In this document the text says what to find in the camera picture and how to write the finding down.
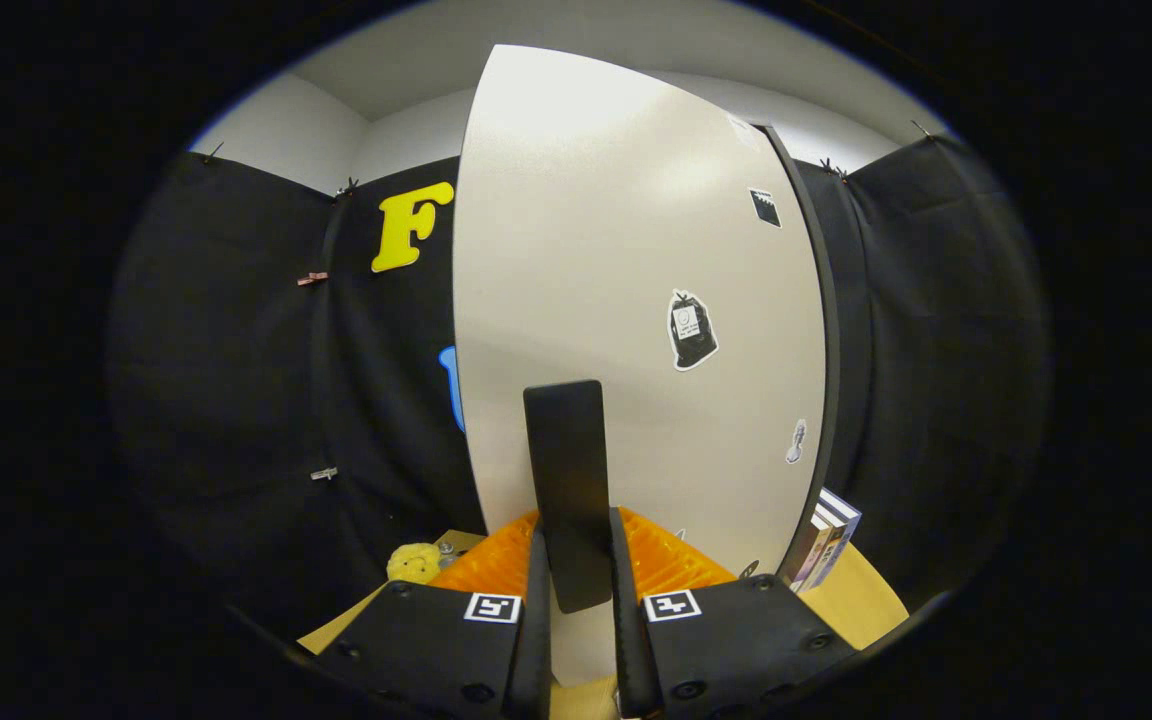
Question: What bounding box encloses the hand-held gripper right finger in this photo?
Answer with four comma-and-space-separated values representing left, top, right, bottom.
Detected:
608, 507, 858, 720

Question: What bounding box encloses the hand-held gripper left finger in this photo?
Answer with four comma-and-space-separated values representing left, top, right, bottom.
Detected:
321, 510, 553, 720

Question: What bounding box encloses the dark grey shoe cabinet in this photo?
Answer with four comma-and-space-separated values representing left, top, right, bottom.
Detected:
760, 124, 843, 587

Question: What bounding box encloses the yellow pineapple plush toy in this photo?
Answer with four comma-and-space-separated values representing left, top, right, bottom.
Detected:
386, 542, 446, 585

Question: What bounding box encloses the white and blue box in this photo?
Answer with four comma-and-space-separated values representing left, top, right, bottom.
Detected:
814, 487, 863, 589

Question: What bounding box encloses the black backdrop cloth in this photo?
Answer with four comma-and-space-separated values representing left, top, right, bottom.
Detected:
106, 135, 1053, 641

